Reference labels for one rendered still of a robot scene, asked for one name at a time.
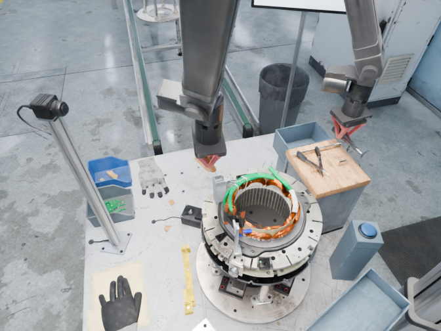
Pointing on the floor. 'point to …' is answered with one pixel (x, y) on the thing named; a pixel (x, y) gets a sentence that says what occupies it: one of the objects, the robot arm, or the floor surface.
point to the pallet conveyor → (147, 117)
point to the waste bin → (275, 114)
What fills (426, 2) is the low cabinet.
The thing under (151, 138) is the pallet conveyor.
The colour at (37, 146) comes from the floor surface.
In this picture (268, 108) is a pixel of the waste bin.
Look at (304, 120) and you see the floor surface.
